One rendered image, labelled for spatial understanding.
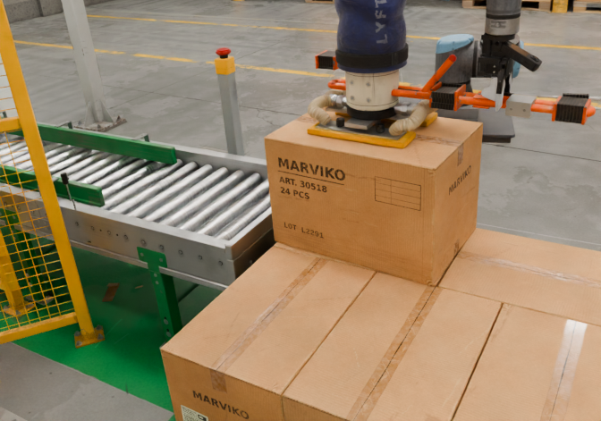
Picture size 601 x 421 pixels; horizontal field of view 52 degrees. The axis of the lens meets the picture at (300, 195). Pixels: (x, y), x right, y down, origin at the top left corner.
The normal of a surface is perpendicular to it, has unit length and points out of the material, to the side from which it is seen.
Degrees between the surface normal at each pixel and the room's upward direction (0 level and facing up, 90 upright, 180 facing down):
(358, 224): 90
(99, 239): 90
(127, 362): 0
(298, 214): 90
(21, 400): 0
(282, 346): 0
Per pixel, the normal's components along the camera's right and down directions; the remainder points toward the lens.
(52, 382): -0.07, -0.89
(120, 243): -0.50, 0.42
